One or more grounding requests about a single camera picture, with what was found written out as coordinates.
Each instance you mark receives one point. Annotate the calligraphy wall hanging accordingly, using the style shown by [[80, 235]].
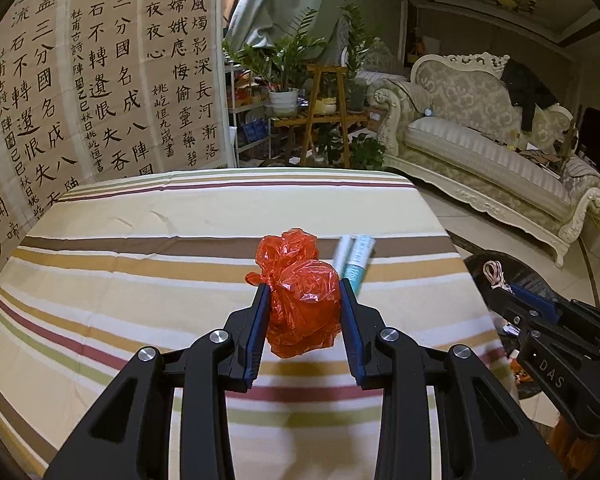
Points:
[[105, 70]]

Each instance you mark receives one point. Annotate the orange plastic bag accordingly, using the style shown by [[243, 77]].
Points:
[[300, 305]]

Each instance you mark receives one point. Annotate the potted plant in white pot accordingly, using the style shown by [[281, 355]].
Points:
[[283, 102]]

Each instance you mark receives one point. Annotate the striped tablecloth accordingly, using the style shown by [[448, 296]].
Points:
[[180, 240]]

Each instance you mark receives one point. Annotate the tall plant in dark pot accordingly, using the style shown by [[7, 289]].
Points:
[[355, 95]]

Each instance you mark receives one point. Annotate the white teal tube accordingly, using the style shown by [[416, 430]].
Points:
[[361, 260]]

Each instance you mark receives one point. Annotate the ornate cream sofa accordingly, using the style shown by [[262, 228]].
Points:
[[480, 150]]

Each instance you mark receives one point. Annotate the yellow ornament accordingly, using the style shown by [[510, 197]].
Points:
[[325, 106]]

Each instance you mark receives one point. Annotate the black clothing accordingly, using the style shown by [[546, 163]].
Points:
[[522, 90]]

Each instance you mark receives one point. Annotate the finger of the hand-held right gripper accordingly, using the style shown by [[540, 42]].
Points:
[[512, 310], [532, 302]]

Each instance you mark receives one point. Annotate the ornate cream armchair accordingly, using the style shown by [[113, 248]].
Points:
[[382, 62]]

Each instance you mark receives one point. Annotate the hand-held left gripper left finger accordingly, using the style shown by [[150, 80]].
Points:
[[257, 330]]

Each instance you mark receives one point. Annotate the blue crate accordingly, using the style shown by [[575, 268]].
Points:
[[254, 130]]

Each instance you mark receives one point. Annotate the wooden plant stand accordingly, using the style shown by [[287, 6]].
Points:
[[325, 75]]

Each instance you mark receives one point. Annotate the round bin with black bag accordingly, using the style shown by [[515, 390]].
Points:
[[530, 272]]

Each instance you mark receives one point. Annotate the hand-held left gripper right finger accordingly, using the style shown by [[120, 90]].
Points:
[[350, 330]]

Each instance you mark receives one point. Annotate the grey-blue curtain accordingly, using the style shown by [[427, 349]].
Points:
[[280, 5]]

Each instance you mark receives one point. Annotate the white metal shelf rack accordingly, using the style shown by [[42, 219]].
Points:
[[235, 110]]

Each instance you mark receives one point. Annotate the clutter pile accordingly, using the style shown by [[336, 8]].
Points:
[[540, 155]]

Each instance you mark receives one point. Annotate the low leafy green plant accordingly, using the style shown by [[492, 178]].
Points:
[[367, 152]]

